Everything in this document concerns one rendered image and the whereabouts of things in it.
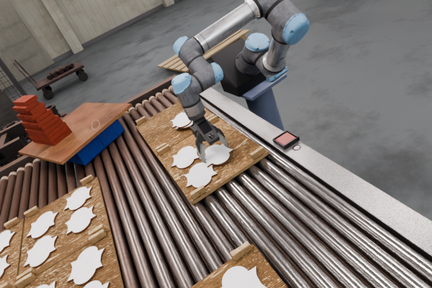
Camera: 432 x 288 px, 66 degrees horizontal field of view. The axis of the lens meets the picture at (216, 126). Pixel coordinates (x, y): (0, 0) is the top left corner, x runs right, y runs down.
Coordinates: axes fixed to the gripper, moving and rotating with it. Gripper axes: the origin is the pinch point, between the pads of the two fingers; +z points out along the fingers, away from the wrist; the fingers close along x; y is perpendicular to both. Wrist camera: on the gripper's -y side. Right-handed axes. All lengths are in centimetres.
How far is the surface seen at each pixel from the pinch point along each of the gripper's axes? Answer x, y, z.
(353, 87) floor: -174, 108, 92
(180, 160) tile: 12.6, 11.4, 0.2
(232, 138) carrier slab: -10.7, 5.6, 1.1
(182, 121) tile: -0.3, 36.1, -2.9
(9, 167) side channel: 94, 106, -2
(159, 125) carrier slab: 9, 53, 0
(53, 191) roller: 70, 53, 2
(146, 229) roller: 37.2, -11.3, 3.4
